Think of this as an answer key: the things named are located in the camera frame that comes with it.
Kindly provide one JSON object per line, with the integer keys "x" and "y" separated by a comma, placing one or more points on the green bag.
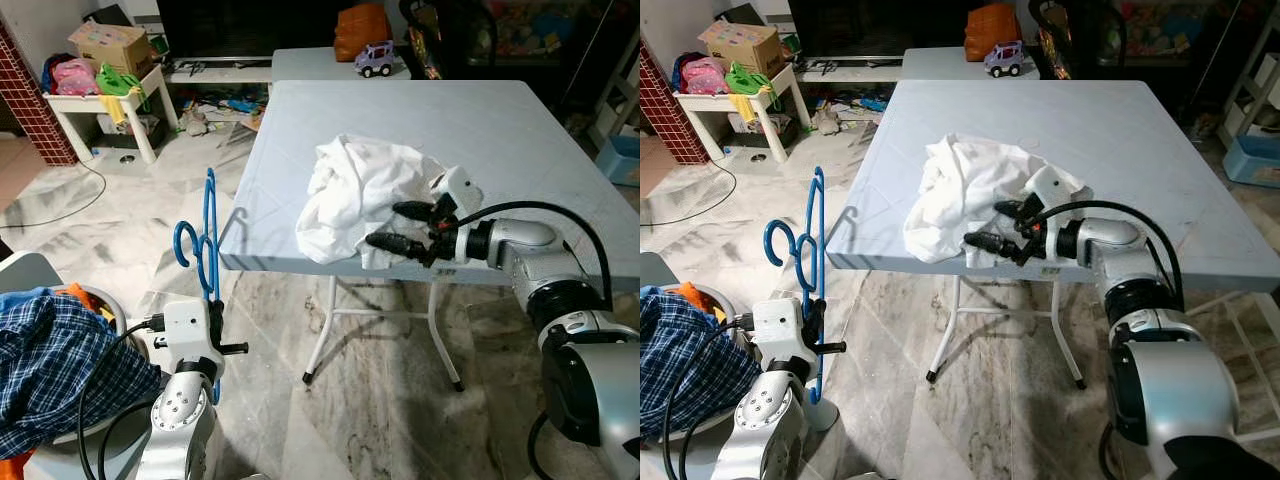
{"x": 118, "y": 82}
{"x": 750, "y": 82}

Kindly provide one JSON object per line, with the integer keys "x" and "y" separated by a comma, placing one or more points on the small light blue plastic table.
{"x": 320, "y": 65}
{"x": 950, "y": 65}

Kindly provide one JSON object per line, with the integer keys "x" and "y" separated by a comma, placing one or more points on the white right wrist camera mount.
{"x": 1052, "y": 188}
{"x": 457, "y": 188}

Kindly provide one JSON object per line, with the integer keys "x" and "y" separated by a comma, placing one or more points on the purple toy car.
{"x": 375, "y": 60}
{"x": 1005, "y": 60}

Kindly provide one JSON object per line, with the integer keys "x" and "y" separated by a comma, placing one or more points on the white side table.
{"x": 143, "y": 130}
{"x": 773, "y": 130}

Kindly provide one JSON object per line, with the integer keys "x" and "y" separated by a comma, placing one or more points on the orange bag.
{"x": 362, "y": 35}
{"x": 992, "y": 35}

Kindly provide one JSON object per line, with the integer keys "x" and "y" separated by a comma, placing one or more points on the steel basin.
{"x": 118, "y": 318}

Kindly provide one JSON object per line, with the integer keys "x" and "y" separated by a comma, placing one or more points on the grey plush toy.
{"x": 195, "y": 120}
{"x": 828, "y": 120}

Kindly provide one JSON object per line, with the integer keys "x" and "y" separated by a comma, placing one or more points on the light blue folding table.
{"x": 450, "y": 130}
{"x": 1100, "y": 130}

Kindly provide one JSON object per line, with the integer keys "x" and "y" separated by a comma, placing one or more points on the white shirt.
{"x": 350, "y": 190}
{"x": 960, "y": 190}

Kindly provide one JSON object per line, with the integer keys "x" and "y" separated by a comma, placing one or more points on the light blue plastic bin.
{"x": 1255, "y": 162}
{"x": 622, "y": 160}

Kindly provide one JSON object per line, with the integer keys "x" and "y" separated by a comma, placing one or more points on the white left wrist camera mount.
{"x": 775, "y": 325}
{"x": 185, "y": 325}

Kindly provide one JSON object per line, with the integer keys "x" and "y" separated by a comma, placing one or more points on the white television stand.
{"x": 860, "y": 72}
{"x": 220, "y": 72}

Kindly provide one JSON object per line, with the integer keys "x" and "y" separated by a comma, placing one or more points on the cardboard box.
{"x": 745, "y": 45}
{"x": 110, "y": 45}

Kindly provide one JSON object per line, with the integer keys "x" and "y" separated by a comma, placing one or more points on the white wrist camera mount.
{"x": 457, "y": 188}
{"x": 1052, "y": 188}
{"x": 775, "y": 325}
{"x": 185, "y": 325}

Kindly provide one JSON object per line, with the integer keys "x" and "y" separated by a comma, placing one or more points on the blue plastic hanger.
{"x": 214, "y": 285}
{"x": 817, "y": 270}

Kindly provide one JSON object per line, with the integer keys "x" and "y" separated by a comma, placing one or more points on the red tiled pillar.
{"x": 35, "y": 100}
{"x": 675, "y": 110}

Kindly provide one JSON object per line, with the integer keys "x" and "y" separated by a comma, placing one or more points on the black television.
{"x": 880, "y": 25}
{"x": 240, "y": 25}

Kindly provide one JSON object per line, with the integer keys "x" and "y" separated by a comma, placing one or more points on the orange cloth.
{"x": 80, "y": 295}
{"x": 695, "y": 293}

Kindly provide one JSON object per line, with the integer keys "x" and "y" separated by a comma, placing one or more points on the yellow cloth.
{"x": 742, "y": 108}
{"x": 115, "y": 108}

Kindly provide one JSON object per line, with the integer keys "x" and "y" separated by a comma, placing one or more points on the blue plaid shirt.
{"x": 50, "y": 370}
{"x": 680, "y": 370}

